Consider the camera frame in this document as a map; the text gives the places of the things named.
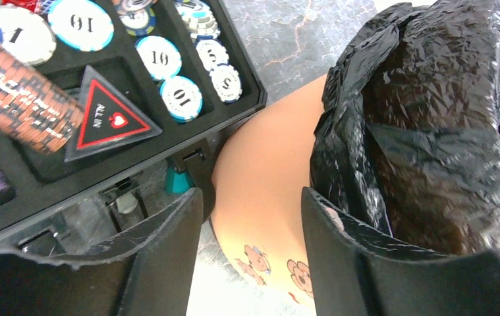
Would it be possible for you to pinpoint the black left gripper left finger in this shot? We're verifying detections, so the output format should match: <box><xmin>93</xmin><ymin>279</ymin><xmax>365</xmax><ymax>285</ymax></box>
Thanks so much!
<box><xmin>0</xmin><ymin>188</ymin><xmax>204</xmax><ymax>315</ymax></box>

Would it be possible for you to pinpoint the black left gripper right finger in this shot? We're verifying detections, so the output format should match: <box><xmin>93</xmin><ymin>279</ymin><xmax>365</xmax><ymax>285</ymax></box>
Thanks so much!
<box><xmin>301</xmin><ymin>187</ymin><xmax>500</xmax><ymax>315</ymax></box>

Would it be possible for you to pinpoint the black trash bag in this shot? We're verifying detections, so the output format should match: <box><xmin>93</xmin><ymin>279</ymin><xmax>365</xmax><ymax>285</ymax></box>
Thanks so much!
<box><xmin>310</xmin><ymin>1</ymin><xmax>500</xmax><ymax>255</ymax></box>

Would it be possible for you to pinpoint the teal small cube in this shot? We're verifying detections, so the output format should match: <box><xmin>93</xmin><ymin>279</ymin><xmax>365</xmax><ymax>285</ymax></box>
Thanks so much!
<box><xmin>164</xmin><ymin>167</ymin><xmax>194</xmax><ymax>194</ymax></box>

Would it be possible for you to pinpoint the red triangle dealer button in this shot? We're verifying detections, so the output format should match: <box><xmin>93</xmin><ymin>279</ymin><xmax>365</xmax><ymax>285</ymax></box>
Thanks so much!
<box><xmin>64</xmin><ymin>65</ymin><xmax>163</xmax><ymax>163</ymax></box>

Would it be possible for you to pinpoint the white blue ten chip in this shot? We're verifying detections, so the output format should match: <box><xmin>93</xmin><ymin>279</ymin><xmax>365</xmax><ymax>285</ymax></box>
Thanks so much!
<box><xmin>135</xmin><ymin>36</ymin><xmax>182</xmax><ymax>81</ymax></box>
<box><xmin>47</xmin><ymin>0</ymin><xmax>114</xmax><ymax>52</ymax></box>
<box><xmin>159</xmin><ymin>76</ymin><xmax>203</xmax><ymax>123</ymax></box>

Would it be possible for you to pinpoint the black poker chip case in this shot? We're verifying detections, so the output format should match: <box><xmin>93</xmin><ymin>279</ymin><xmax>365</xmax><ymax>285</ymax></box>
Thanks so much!
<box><xmin>0</xmin><ymin>1</ymin><xmax>267</xmax><ymax>255</ymax></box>

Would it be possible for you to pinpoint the brown poker chip stack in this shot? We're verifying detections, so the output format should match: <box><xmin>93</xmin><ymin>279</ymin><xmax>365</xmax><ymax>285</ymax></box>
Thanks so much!
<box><xmin>0</xmin><ymin>45</ymin><xmax>84</xmax><ymax>153</ymax></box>

